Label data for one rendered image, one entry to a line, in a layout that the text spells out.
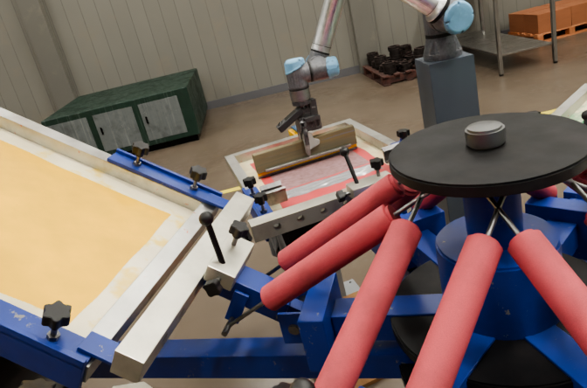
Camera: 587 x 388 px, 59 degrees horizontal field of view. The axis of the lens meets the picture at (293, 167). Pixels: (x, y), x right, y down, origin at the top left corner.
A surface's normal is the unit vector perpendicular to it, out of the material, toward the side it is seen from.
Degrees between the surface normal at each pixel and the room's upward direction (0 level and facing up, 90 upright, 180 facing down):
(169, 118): 90
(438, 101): 90
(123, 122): 90
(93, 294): 32
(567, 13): 90
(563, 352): 0
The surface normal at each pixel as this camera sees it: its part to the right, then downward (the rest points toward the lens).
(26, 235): 0.32, -0.84
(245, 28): 0.10, 0.33
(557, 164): -0.22, -0.91
